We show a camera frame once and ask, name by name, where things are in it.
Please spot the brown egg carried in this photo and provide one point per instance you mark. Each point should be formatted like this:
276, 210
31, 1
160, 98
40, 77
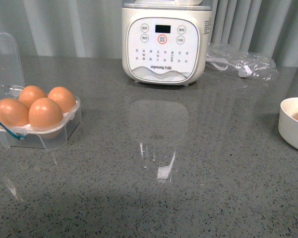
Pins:
44, 112

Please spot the clear plastic egg box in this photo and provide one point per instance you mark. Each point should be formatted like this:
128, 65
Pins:
11, 84

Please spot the brown egg back right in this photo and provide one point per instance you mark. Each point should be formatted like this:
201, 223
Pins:
63, 97

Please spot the brown egg back left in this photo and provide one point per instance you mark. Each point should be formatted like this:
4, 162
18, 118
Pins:
30, 94

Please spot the brown egg front left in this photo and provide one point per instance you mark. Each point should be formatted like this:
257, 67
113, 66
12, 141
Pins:
13, 112

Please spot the white Joyoung soy milk maker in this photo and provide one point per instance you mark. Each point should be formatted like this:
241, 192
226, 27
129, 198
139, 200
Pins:
165, 41

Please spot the clear plastic bag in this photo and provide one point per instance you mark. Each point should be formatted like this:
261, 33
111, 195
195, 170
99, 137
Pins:
230, 61

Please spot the blue rubber band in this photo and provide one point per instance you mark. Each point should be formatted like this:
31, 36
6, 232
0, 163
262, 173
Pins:
16, 136

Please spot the white round bowl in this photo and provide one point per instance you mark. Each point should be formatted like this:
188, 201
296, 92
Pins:
288, 125

